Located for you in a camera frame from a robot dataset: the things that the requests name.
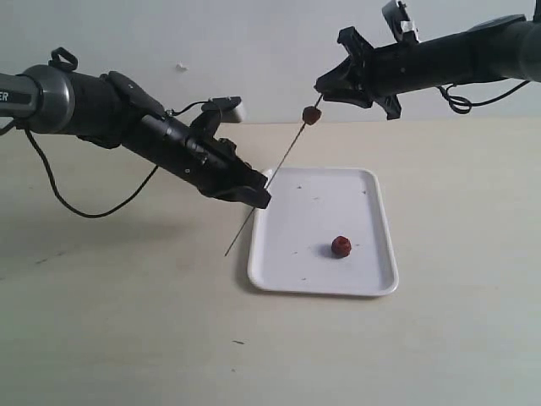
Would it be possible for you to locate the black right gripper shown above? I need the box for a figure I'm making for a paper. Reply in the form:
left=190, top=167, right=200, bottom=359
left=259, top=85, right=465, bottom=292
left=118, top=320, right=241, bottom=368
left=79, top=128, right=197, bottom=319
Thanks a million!
left=314, top=26, right=413, bottom=120

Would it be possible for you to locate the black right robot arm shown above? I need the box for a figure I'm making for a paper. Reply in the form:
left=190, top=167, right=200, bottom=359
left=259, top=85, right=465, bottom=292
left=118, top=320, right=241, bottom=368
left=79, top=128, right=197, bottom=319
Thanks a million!
left=314, top=1, right=540, bottom=120

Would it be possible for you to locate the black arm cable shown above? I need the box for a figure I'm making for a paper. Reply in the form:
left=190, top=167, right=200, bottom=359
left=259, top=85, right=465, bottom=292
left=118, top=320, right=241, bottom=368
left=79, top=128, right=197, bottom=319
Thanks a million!
left=437, top=80, right=532, bottom=114
left=0, top=47, right=212, bottom=219

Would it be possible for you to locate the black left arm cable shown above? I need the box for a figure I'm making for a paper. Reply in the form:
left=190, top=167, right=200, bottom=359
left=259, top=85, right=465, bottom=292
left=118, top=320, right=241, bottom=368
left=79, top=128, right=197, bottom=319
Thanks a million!
left=0, top=47, right=212, bottom=219

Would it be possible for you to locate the thin bamboo skewer stick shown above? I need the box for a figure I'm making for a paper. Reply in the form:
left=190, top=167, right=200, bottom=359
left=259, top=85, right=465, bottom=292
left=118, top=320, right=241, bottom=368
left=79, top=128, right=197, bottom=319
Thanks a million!
left=224, top=94, right=323, bottom=257

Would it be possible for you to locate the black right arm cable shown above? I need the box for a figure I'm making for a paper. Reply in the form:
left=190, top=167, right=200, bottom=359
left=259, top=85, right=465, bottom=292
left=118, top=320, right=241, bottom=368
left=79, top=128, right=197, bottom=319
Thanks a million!
left=437, top=80, right=532, bottom=114

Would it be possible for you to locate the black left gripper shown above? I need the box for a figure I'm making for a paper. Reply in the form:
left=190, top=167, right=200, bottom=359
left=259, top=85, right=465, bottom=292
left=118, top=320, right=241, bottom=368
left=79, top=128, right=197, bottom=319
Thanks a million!
left=121, top=115, right=271, bottom=209

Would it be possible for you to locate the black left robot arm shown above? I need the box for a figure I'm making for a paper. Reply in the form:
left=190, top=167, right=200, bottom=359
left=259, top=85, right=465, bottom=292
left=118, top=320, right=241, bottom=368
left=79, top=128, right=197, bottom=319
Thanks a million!
left=1, top=65, right=271, bottom=209

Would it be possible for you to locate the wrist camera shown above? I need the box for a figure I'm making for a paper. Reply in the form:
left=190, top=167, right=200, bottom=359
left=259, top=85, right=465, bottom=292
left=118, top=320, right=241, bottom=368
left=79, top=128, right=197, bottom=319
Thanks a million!
left=189, top=96, right=247, bottom=139
left=381, top=0, right=420, bottom=45

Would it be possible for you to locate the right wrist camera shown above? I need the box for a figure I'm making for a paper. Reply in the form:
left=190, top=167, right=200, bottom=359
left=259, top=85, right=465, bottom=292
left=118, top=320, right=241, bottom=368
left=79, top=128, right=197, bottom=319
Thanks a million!
left=381, top=0, right=420, bottom=45

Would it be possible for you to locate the red jujube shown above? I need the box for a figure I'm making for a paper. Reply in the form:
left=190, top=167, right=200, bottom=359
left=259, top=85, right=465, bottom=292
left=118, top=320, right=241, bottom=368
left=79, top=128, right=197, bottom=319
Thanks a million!
left=331, top=235, right=352, bottom=258
left=302, top=106, right=322, bottom=126

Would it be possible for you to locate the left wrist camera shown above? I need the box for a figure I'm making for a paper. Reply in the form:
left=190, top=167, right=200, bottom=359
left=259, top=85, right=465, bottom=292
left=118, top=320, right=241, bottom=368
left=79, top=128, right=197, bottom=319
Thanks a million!
left=189, top=96, right=247, bottom=139

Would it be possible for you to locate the white rectangular plastic tray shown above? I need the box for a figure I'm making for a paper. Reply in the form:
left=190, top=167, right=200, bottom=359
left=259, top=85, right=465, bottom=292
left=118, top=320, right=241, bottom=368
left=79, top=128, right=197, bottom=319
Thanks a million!
left=247, top=167, right=399, bottom=297

